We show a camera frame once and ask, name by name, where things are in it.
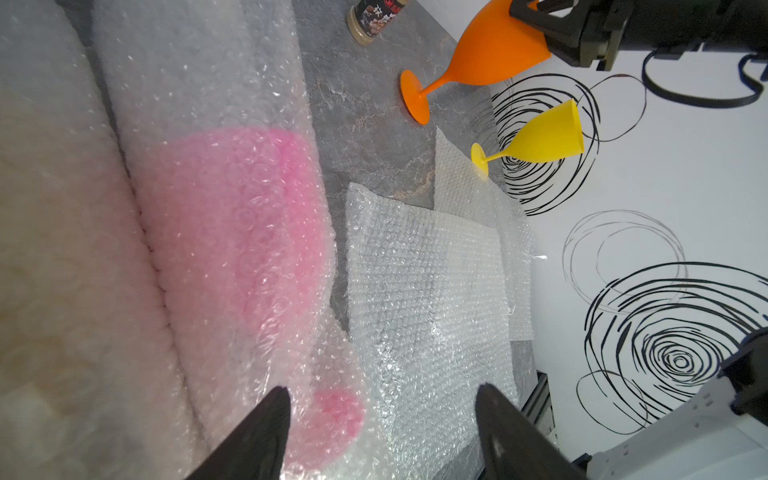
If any bubble wrap of orange glass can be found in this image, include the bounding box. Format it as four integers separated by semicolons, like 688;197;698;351
346;183;519;479

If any dark spice jar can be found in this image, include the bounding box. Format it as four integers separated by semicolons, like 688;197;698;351
346;0;409;45

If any orange wine glass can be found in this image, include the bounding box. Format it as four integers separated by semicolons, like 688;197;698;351
399;0;551;125

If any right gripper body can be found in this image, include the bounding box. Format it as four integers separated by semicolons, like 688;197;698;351
509;0;767;71

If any yellow-orange glass in wrap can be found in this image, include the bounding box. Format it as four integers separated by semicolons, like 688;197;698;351
1;1;205;479

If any bubble wrap of yellow glass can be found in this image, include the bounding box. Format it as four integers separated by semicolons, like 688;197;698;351
434;130;534;341

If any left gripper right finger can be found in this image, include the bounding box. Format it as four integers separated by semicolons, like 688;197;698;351
475;383;586;479

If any yellow wine glass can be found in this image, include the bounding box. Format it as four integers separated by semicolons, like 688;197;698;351
470;100;585;175

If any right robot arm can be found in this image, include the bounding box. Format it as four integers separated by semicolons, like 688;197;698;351
498;1;767;479

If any pink glass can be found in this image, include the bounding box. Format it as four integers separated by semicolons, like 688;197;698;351
93;1;365;479

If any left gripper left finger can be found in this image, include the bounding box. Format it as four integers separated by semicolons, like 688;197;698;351
187;386;291;480

